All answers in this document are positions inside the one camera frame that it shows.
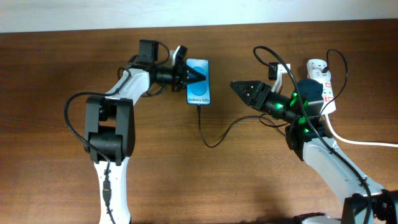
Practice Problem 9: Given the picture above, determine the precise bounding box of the blue Galaxy smartphone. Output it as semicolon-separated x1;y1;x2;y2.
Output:
186;58;211;105

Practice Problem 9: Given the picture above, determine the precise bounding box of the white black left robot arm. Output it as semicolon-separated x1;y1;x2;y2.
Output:
83;58;210;223

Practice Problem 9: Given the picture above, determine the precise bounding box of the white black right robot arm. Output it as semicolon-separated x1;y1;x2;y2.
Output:
230;79;397;223

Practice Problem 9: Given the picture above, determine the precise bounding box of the white USB charger adapter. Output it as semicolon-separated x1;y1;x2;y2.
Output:
307;59;331;83

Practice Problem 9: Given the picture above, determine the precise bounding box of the white power strip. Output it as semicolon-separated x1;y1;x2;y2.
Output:
321;81;336;115

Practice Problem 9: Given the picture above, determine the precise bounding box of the white power strip cord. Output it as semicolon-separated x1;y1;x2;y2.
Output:
323;113;398;148

